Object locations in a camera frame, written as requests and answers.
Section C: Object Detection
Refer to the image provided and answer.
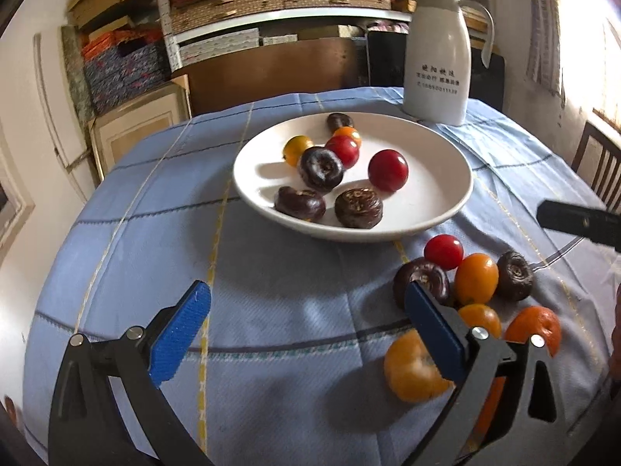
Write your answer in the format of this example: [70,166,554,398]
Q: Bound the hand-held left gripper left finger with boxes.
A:
[49,280,213,466]

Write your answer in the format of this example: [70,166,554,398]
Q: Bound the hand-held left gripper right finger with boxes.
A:
[404,280,569,466]

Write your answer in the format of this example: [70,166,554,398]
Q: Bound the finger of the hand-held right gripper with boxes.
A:
[537,198,621,253]

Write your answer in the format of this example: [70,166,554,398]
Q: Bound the orange mandarin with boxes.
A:
[383,329,454,403]
[503,306,562,357]
[473,374,508,440]

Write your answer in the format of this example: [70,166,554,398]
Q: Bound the yellow cherry tomato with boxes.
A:
[454,253,500,306]
[457,303,503,341]
[283,135,315,167]

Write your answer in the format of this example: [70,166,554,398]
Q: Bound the dark brown water chestnut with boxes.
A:
[326,113,355,133]
[297,146,345,193]
[334,188,384,230]
[495,251,535,302]
[392,258,455,309]
[274,186,327,223]

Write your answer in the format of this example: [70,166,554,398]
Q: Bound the small red cherry tomato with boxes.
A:
[423,234,465,271]

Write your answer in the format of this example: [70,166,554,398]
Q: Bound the white ceramic bowl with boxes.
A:
[233,113,474,243]

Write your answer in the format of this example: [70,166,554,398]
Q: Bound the small orange cherry tomato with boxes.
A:
[333,126,363,149]

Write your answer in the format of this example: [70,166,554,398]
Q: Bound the wooden chair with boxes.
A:
[571,121,621,200]

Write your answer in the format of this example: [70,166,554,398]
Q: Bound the blue plaid tablecloth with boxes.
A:
[22,86,617,466]

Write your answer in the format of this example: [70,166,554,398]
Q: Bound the striped woven hanging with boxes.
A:
[526,0,566,108]

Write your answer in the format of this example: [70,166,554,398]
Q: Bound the window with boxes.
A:
[0,121,37,253]

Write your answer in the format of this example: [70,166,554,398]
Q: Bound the white thermos jug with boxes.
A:
[402,0,494,126]

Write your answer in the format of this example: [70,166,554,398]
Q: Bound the white panel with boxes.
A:
[33,33,98,200]

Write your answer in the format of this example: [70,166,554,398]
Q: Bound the stack of blue patterned boxes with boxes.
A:
[82,41,170,115]

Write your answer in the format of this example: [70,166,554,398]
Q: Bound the brown wooden board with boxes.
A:
[172,38,369,115]

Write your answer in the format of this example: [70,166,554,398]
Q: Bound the green marbled panel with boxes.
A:
[61,25,95,124]

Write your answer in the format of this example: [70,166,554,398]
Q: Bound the orange patterned boxes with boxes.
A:
[80,29,163,59]

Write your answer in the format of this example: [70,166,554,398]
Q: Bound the shelf with stacked mats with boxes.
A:
[68,0,488,66]

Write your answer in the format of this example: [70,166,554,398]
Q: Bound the white metal shelf rack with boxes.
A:
[153,0,491,71]

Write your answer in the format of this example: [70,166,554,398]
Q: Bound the pale picture frame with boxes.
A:
[87,75,192,180]

